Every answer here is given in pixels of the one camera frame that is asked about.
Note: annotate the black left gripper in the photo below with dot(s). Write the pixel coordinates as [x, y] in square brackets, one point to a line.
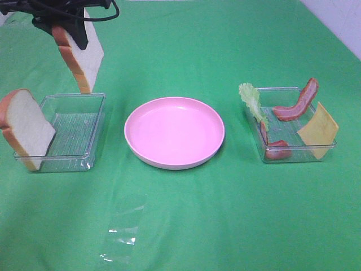
[70, 14]

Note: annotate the bread slice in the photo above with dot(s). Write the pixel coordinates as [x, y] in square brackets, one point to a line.
[25, 128]
[84, 64]

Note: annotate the green lettuce leaf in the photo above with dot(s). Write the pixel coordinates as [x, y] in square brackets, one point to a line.
[250, 95]

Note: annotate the bacon strip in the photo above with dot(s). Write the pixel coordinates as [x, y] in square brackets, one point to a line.
[274, 150]
[306, 96]

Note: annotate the yellow cheese slice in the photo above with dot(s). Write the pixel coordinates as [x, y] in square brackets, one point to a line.
[320, 131]

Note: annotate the clear left plastic container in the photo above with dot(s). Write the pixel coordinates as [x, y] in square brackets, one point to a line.
[78, 120]

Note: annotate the clear plastic container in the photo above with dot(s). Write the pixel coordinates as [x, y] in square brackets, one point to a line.
[78, 120]
[283, 130]

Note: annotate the pink round plate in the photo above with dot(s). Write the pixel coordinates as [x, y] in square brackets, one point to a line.
[174, 133]

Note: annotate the clear plastic film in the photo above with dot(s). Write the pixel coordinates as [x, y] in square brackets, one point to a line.
[122, 232]

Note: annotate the clear right plastic container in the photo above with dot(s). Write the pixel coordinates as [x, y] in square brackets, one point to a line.
[283, 130]

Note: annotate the green tablecloth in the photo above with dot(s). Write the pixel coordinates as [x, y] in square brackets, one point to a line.
[234, 212]

